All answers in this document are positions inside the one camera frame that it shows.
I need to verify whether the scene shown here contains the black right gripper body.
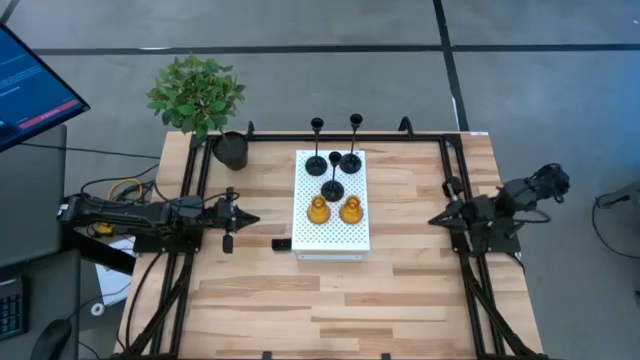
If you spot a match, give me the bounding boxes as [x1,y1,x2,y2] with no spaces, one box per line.
[443,175,496,236]

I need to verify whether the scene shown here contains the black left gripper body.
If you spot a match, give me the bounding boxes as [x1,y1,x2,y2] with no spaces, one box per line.
[212,187,236,254]

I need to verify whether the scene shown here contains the amber glass candle holder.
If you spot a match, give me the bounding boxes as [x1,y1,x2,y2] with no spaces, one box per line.
[338,194,365,226]
[305,194,332,226]

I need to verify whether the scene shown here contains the tall black candlestick holder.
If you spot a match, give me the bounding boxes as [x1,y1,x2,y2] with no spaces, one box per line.
[338,112,364,176]
[319,150,346,203]
[303,116,329,177]

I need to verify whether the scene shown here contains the white perforated metal shelf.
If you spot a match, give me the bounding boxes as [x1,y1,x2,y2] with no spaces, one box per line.
[291,148,372,262]

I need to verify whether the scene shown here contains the green plant in black pot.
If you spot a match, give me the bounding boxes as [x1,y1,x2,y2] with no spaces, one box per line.
[145,53,250,172]

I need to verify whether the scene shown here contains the white paper sheet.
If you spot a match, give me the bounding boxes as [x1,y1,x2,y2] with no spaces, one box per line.
[93,236,135,308]

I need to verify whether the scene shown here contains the dark grey desk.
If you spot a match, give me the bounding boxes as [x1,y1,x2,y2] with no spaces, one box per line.
[0,123,82,360]

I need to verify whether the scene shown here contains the black computer mouse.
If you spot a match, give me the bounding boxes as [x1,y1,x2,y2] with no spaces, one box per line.
[29,318,73,360]

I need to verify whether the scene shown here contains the black computer keyboard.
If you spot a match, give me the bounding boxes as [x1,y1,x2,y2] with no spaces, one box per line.
[0,276,29,342]

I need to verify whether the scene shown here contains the computer monitor with blue screen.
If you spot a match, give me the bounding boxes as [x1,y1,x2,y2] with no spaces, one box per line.
[0,23,92,154]

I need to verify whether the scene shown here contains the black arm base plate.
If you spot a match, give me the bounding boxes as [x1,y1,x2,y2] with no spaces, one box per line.
[449,219,522,255]
[130,227,205,255]

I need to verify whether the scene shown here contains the yellow cable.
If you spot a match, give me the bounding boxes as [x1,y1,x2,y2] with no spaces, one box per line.
[92,177,145,237]

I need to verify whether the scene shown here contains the black floor cable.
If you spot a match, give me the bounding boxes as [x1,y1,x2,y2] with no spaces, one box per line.
[18,142,162,161]

